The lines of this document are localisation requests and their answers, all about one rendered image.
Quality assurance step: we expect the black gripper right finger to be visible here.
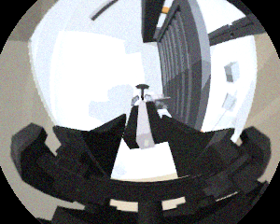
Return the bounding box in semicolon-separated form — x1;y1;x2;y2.
161;113;236;178

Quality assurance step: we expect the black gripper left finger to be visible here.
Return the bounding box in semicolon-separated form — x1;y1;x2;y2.
51;113;128;178

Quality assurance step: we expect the orange flat block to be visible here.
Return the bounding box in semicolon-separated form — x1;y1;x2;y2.
162;7;169;15

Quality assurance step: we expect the grey rectangular bar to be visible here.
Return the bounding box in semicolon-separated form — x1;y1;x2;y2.
89;0;118;21

